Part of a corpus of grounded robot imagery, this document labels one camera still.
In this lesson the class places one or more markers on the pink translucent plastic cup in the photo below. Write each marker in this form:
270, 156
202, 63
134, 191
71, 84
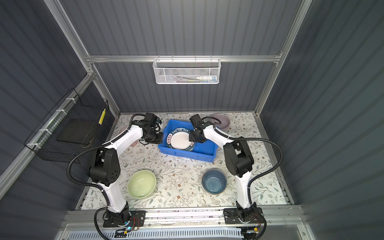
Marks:
129, 137

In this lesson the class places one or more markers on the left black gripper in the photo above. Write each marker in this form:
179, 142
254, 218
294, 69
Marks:
159, 141

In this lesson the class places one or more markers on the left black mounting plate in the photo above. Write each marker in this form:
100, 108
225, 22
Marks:
127, 218

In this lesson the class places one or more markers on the blue plastic bin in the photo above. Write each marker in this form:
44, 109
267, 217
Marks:
205, 152

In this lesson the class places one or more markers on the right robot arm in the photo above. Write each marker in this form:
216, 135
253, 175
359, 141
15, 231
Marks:
238, 159

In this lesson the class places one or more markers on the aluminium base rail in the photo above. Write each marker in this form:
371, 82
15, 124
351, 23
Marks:
280, 222

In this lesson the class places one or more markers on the pink ceramic bowl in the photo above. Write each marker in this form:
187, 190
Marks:
225, 122

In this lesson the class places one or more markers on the green ceramic bowl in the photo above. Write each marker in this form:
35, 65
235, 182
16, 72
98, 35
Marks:
141, 184

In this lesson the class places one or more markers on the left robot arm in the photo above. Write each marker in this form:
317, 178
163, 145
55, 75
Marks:
106, 169

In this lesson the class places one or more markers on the dark blue ceramic bowl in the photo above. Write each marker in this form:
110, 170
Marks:
214, 181

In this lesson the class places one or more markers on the black wire wall basket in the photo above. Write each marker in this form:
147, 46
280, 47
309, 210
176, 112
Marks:
73, 128

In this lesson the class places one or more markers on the black mounting plate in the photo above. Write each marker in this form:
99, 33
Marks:
251, 215
127, 218

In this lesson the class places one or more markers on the white plate dark green rim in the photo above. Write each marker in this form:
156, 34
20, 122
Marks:
179, 139

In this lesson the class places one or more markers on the yellow tag on basket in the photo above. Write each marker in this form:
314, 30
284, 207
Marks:
102, 116

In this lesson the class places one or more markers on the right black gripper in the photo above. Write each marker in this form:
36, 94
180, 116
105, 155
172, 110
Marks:
192, 138

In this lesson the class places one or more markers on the white marker in basket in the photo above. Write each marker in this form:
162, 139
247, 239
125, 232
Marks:
205, 79

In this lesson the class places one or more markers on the white wire mesh basket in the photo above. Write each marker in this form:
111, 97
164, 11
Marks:
180, 71

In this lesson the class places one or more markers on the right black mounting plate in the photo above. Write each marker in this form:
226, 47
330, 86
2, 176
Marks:
251, 215

